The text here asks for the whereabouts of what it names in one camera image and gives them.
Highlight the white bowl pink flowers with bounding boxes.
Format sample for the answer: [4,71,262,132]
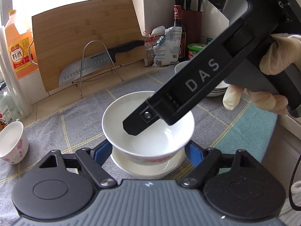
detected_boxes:
[102,91,195,165]

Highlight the white bowl front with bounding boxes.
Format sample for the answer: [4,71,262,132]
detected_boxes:
[110,148,186,180]

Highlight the white plate with stain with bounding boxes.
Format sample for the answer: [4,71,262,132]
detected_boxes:
[174,60,230,95]

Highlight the right gloved hand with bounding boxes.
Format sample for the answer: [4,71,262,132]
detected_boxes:
[222,34,301,116]

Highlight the grey green checked mat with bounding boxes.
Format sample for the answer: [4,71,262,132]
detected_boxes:
[1,66,277,225]

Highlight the white blue plastic bag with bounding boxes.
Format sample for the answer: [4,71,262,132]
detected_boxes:
[153,27,181,67]

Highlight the dark red knife block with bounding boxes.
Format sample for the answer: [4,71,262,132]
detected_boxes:
[182,10,202,46]

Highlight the red white food bag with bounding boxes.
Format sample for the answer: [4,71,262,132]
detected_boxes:
[143,26,165,67]

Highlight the green lid sauce jar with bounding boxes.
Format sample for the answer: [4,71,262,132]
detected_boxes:
[187,43,206,60]

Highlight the dark soy sauce bottle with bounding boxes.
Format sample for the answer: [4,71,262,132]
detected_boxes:
[173,5,186,62]

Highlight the glass jar green lid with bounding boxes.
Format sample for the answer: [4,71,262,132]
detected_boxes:
[0,81,19,131]

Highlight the bamboo cutting board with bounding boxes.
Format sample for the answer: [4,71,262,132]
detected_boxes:
[32,0,143,92]

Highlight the plastic cup stack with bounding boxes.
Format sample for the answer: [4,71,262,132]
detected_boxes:
[1,26,32,118]

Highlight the orange cooking wine jug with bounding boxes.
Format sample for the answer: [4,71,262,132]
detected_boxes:
[5,10,39,79]

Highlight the metal wire rack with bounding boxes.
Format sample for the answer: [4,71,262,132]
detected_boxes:
[59,40,136,98]

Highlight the black handled kitchen knife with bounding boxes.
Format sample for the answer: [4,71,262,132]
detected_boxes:
[58,40,144,87]

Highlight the black cable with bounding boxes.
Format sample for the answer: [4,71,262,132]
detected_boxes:
[288,153,301,211]

